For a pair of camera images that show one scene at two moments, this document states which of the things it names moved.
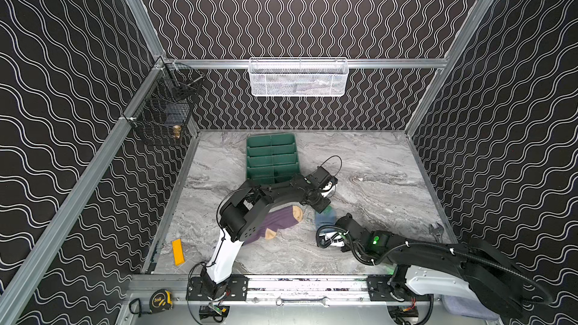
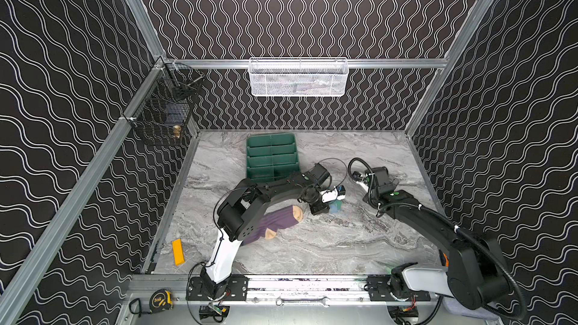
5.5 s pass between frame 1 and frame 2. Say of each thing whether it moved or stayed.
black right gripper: moved
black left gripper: stayed
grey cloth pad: stayed
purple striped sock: stayed
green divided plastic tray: stayed
